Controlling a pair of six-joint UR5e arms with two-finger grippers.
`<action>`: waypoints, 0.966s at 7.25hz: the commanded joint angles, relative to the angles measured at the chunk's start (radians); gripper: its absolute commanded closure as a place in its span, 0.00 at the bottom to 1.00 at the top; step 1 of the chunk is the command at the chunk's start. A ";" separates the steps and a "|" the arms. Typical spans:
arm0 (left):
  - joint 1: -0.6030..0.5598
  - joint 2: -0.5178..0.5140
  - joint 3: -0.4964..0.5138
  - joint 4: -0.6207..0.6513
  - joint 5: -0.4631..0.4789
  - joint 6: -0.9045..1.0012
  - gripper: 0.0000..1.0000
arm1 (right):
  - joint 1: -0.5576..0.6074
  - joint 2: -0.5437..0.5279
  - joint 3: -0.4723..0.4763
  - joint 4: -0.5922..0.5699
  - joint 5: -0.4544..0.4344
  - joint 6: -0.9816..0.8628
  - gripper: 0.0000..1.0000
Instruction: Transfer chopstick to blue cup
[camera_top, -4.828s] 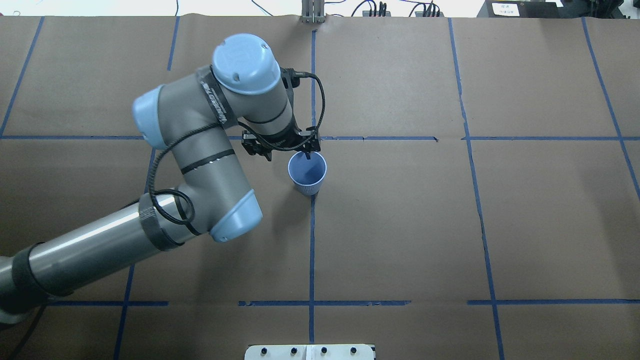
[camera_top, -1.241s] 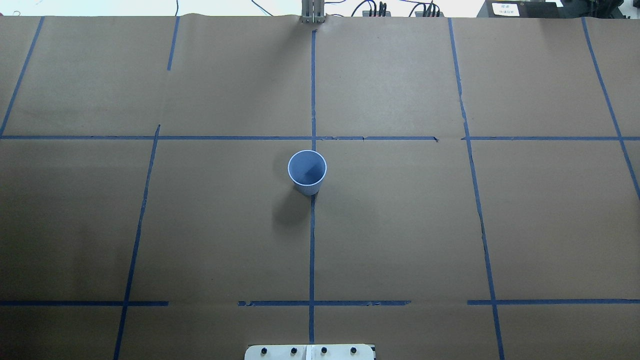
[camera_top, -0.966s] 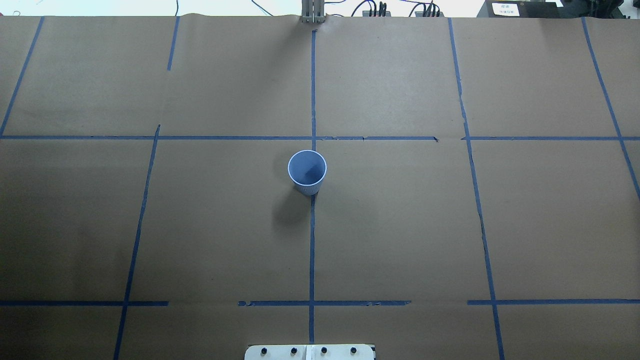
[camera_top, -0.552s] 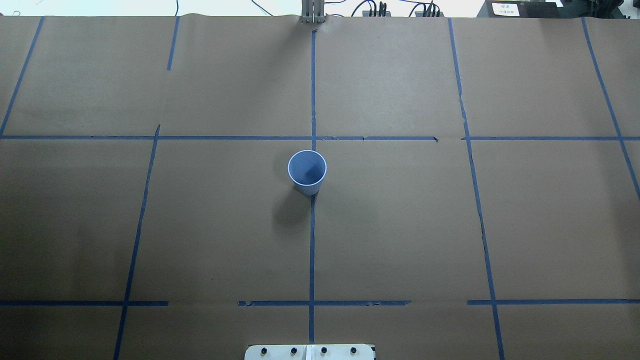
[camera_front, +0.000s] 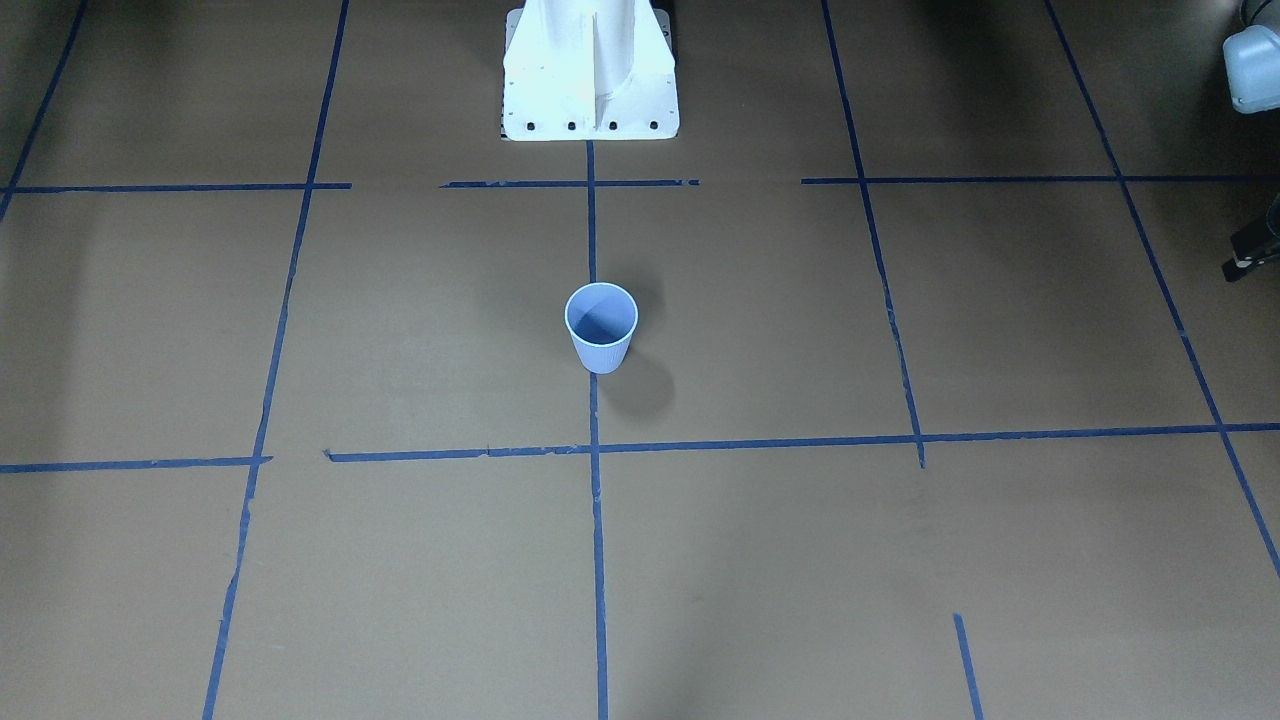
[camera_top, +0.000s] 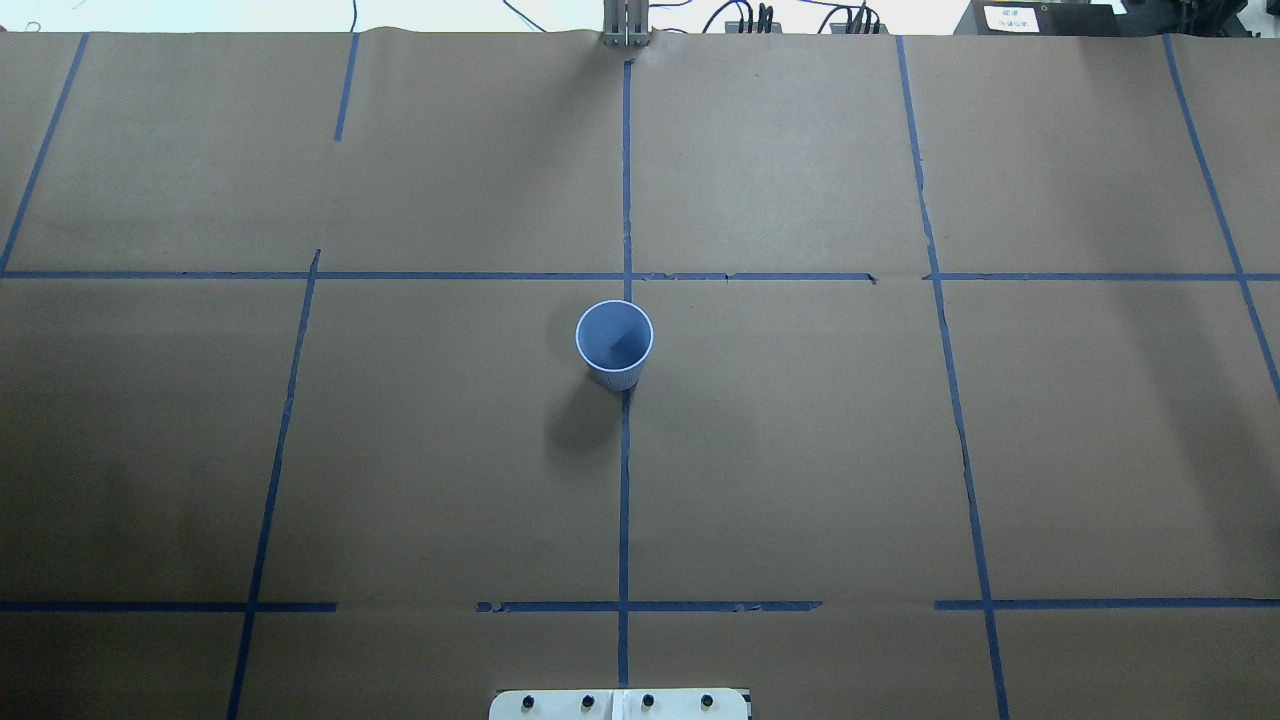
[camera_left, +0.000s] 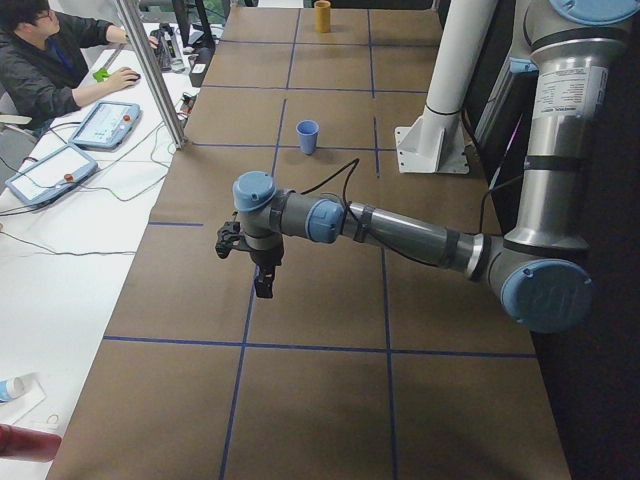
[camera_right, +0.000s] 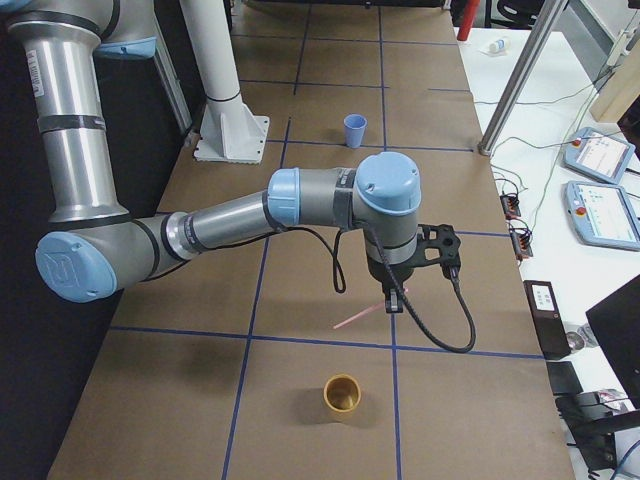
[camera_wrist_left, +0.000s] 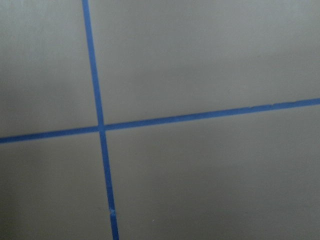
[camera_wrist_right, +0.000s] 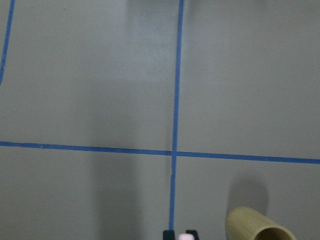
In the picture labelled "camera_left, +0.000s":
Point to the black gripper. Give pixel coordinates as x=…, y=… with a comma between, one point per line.
x=266, y=257

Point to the blue ribbed cup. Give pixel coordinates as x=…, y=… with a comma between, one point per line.
x=307, y=131

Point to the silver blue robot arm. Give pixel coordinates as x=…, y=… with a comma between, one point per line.
x=535, y=268

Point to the yellow cup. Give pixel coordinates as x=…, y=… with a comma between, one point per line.
x=322, y=11

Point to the upper teach pendant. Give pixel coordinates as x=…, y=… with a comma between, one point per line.
x=106, y=126

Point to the teach pendant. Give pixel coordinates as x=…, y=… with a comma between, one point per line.
x=106, y=126
x=53, y=176

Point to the lower teach pendant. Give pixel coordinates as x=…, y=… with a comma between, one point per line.
x=53, y=176

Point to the green plastic tool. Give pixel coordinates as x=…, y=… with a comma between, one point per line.
x=101, y=74

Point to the black keyboard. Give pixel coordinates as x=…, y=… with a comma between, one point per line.
x=162, y=51

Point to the white bottle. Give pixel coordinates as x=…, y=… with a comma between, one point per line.
x=11, y=389

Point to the red cylinder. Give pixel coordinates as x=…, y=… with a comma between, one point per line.
x=23, y=444

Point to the seated person in black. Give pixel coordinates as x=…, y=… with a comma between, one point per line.
x=42, y=65

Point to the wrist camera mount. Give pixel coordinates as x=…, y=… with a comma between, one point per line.
x=230, y=237

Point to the aluminium frame post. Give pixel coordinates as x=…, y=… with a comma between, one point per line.
x=129, y=13

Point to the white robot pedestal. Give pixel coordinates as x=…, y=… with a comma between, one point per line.
x=434, y=143

